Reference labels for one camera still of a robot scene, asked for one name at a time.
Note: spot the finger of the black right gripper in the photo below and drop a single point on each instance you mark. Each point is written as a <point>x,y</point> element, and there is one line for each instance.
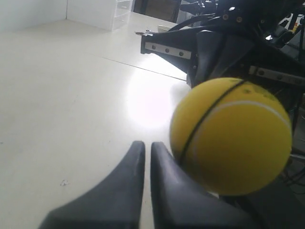
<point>217,52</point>

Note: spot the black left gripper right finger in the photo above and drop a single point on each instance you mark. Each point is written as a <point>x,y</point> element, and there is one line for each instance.
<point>180,203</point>

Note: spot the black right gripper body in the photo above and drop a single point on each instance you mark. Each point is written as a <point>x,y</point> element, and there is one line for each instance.
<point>265,65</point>

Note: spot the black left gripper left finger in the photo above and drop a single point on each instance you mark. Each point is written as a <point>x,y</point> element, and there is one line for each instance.
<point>115,203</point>

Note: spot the yellow foam tennis ball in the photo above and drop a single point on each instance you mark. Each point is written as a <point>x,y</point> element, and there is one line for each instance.
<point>231,136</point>

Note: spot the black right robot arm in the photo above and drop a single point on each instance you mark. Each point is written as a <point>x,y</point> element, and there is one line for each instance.
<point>257,17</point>

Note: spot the clear plastic drawer box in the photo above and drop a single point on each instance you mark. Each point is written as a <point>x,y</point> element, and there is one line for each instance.
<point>122,10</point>

